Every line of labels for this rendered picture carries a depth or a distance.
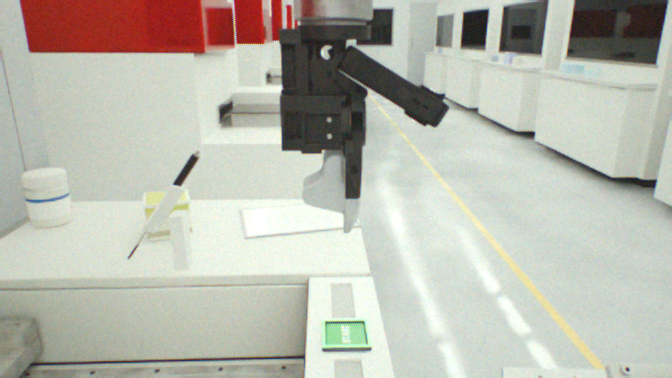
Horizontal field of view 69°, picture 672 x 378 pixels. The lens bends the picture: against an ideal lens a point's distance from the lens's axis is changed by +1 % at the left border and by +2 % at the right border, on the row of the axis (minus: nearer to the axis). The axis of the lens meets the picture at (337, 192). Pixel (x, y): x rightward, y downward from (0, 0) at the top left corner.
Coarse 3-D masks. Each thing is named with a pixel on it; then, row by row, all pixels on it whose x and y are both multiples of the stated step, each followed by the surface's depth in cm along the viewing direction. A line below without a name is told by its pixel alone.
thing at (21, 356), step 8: (32, 344) 70; (40, 344) 72; (0, 352) 67; (8, 352) 67; (16, 352) 67; (24, 352) 68; (32, 352) 70; (40, 352) 72; (0, 360) 66; (8, 360) 66; (16, 360) 66; (24, 360) 68; (32, 360) 70; (0, 368) 64; (8, 368) 64; (16, 368) 66; (24, 368) 68; (0, 376) 63; (8, 376) 64; (16, 376) 66
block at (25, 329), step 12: (0, 324) 69; (12, 324) 69; (24, 324) 69; (36, 324) 71; (0, 336) 67; (12, 336) 67; (24, 336) 68; (36, 336) 71; (0, 348) 68; (12, 348) 68; (24, 348) 68
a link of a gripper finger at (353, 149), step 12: (360, 120) 47; (360, 132) 45; (348, 144) 46; (360, 144) 46; (348, 156) 46; (360, 156) 46; (348, 168) 47; (360, 168) 46; (348, 180) 48; (360, 180) 47; (348, 192) 48
